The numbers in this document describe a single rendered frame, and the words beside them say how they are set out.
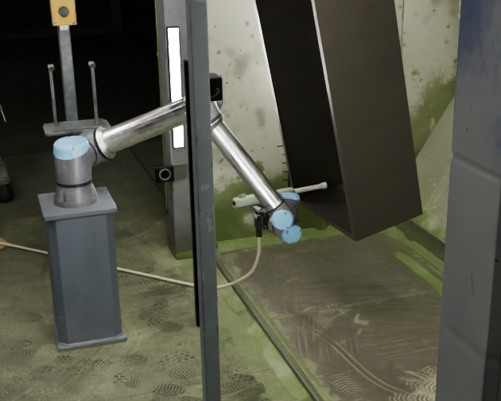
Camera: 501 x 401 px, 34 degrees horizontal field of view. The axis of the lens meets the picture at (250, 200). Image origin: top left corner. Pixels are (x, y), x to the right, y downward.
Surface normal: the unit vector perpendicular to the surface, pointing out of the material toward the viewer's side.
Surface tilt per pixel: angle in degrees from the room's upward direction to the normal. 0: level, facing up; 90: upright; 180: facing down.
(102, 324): 90
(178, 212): 90
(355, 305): 0
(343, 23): 90
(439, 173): 57
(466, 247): 90
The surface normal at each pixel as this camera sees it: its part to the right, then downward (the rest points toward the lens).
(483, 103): -0.95, 0.12
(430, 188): -0.80, -0.41
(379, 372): -0.02, -0.94
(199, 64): 0.31, 0.31
